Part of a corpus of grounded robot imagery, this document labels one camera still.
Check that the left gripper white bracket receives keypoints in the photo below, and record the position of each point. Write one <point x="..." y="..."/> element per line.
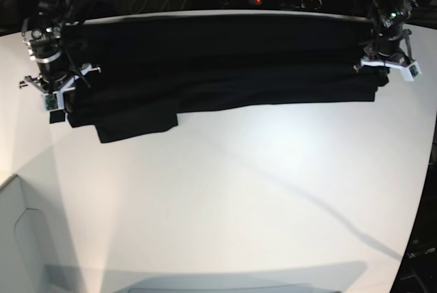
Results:
<point x="391" y="49"/>

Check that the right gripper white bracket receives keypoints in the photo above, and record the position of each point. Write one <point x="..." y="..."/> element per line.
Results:
<point x="58" y="74"/>

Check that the black T-shirt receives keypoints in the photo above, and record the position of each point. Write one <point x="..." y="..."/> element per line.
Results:
<point x="152" y="70"/>

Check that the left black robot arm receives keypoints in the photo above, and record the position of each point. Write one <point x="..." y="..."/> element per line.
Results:
<point x="389" y="13"/>

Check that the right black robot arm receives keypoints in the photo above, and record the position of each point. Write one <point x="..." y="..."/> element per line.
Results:
<point x="42" y="34"/>

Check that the black power strip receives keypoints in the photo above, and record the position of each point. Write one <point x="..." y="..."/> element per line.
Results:
<point x="305" y="5"/>

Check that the white tray at corner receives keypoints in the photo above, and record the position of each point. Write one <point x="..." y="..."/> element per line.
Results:
<point x="42" y="247"/>

